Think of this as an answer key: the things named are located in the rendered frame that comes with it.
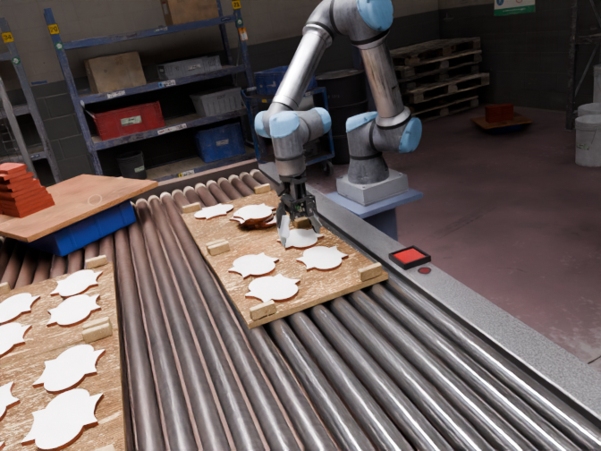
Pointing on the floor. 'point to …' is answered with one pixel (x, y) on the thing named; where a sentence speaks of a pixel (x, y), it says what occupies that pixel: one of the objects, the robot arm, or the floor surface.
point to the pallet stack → (438, 76)
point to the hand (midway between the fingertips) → (300, 237)
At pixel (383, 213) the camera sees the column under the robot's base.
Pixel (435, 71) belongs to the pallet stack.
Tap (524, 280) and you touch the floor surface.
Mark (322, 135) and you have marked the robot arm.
